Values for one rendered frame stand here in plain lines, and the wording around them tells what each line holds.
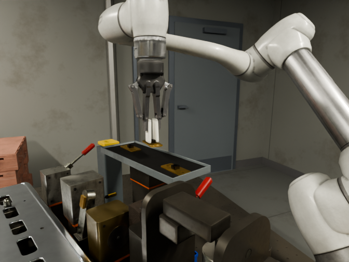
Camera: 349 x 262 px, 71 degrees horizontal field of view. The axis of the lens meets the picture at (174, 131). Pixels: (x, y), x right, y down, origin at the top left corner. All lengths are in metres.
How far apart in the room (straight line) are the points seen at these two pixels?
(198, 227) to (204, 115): 3.19
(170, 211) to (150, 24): 0.47
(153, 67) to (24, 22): 2.54
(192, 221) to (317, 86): 0.67
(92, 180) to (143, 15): 0.46
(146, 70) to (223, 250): 0.49
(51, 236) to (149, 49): 0.54
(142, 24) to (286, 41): 0.55
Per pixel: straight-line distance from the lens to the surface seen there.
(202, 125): 3.55
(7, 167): 2.36
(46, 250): 0.70
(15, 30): 3.14
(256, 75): 1.11
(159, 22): 0.70
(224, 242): 0.36
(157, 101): 0.72
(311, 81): 0.95
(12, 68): 3.11
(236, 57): 0.99
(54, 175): 1.00
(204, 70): 3.50
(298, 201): 0.87
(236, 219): 1.36
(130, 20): 0.73
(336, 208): 0.84
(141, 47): 0.70
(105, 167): 0.95
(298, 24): 1.06
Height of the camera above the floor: 1.39
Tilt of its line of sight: 12 degrees down
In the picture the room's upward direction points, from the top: straight up
